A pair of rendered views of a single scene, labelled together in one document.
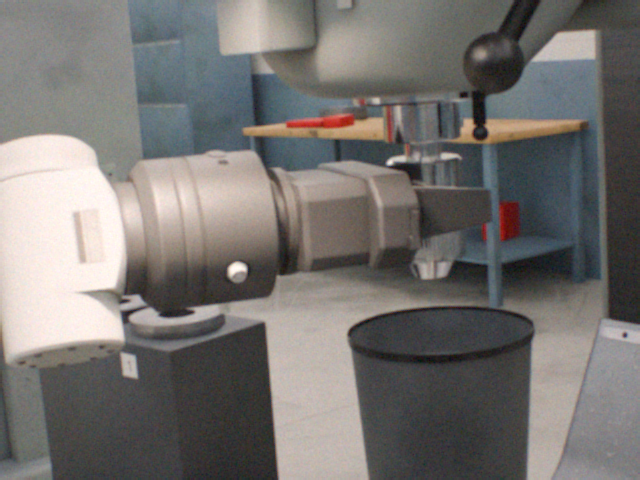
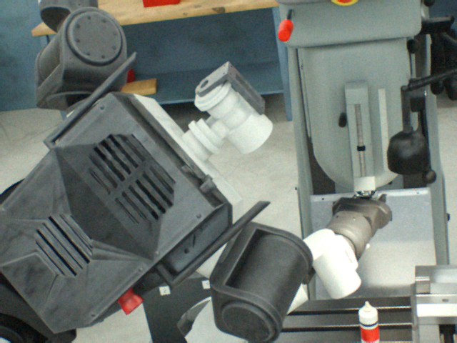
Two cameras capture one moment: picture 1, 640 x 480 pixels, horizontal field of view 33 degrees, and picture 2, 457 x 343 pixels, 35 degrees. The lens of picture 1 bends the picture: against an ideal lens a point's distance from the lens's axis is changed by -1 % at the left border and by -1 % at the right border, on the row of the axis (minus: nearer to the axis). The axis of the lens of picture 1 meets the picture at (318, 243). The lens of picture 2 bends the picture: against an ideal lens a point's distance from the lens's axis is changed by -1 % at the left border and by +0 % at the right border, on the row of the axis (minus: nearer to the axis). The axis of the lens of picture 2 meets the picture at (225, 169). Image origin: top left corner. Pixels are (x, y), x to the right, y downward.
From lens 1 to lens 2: 1.24 m
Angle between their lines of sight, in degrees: 41
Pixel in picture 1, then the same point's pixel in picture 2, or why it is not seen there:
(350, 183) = (375, 209)
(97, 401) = (186, 303)
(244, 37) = (368, 186)
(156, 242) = (360, 249)
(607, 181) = (309, 150)
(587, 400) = (316, 224)
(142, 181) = (348, 234)
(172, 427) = not seen: hidden behind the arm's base
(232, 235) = (368, 237)
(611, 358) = (320, 208)
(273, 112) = not seen: outside the picture
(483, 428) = not seen: hidden behind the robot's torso
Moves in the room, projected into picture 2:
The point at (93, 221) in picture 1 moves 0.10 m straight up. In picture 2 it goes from (348, 250) to (343, 204)
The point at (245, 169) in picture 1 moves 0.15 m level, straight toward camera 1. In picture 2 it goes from (360, 218) to (429, 236)
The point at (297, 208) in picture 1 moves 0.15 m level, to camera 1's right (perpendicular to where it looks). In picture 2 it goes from (368, 222) to (409, 190)
